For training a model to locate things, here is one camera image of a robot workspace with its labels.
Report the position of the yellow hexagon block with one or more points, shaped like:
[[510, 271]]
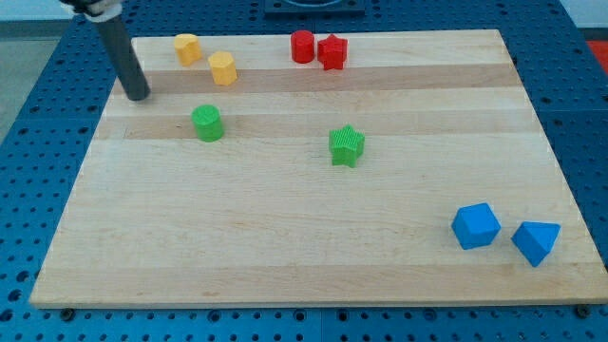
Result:
[[223, 68]]

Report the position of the red cylinder block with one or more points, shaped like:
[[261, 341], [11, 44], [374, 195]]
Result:
[[302, 46]]

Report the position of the light wooden board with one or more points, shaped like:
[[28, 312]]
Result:
[[158, 218]]

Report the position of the green star block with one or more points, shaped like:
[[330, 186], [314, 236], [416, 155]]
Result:
[[346, 146]]

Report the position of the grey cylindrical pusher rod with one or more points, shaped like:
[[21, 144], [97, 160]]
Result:
[[123, 58]]

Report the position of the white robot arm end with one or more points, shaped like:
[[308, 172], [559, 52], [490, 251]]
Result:
[[96, 11]]

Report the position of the yellow heart block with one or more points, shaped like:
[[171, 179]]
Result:
[[187, 48]]

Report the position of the green cylinder block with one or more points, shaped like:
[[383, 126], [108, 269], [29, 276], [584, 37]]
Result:
[[207, 122]]

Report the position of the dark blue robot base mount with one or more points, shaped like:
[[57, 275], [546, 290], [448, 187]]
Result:
[[280, 7]]

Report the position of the blue triangular prism block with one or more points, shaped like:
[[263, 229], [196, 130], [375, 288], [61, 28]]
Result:
[[535, 240]]

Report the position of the red star block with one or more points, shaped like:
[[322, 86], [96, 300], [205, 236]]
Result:
[[332, 52]]

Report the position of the blue cube block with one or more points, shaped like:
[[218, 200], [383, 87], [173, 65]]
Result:
[[475, 226]]

